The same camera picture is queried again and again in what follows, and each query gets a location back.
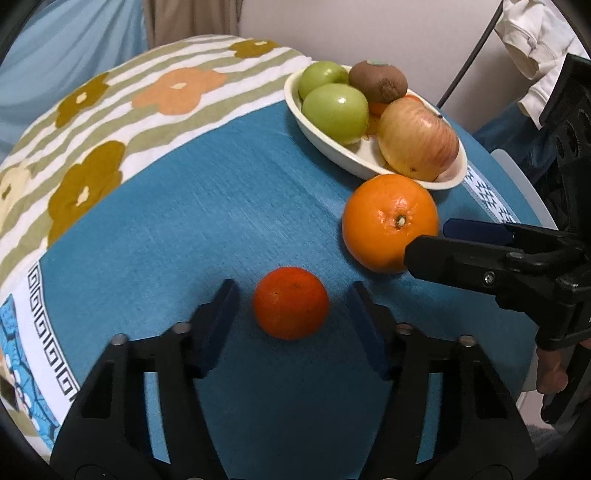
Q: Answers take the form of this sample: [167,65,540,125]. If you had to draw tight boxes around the cream oval bowl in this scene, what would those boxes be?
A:
[283,62,468,191]

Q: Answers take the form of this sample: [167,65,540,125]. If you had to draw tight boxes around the large green apple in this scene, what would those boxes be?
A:
[301,84,370,145]

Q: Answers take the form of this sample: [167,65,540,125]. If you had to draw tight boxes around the small tangerine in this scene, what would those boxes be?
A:
[252,266,331,341]
[368,93,424,116]

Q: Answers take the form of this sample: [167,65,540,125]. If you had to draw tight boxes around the red yellow apple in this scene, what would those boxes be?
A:
[378,98,460,182]

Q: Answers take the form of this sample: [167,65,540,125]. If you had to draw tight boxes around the small green apple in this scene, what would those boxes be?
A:
[298,61,350,100]

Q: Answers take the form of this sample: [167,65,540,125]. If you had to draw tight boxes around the large orange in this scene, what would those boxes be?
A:
[342,174,439,274]

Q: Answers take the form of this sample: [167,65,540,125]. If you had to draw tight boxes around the black cable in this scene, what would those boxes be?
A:
[436,0,505,107]

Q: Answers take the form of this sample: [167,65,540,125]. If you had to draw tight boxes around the light blue sheet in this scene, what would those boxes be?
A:
[0,0,149,160]

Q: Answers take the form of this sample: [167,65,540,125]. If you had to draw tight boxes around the blue denim cloth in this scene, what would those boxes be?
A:
[471,99,560,186]

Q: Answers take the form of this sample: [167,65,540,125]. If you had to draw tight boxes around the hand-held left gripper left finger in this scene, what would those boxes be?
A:
[48,278,240,480]

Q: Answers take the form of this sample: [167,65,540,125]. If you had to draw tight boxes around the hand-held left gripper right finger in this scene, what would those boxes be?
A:
[346,281,541,480]

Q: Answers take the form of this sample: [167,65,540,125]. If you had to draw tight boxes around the person's right hand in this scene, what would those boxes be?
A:
[536,339,591,395]

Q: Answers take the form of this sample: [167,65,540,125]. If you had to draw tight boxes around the beige curtain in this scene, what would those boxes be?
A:
[142,0,246,51]

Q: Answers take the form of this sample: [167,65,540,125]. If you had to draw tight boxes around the teal cloth with patterned border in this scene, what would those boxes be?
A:
[0,99,555,468]

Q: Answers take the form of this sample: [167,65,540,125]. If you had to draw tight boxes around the white garment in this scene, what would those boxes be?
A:
[494,0,588,131]

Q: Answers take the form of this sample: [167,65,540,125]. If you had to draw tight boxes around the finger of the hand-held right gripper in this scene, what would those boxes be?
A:
[404,234,571,317]
[442,218,573,252]

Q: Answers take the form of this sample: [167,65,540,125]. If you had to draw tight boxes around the brown kiwi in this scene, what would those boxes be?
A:
[348,60,409,104]

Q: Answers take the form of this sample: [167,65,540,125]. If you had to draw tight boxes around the floral striped blanket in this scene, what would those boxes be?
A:
[0,36,315,296]

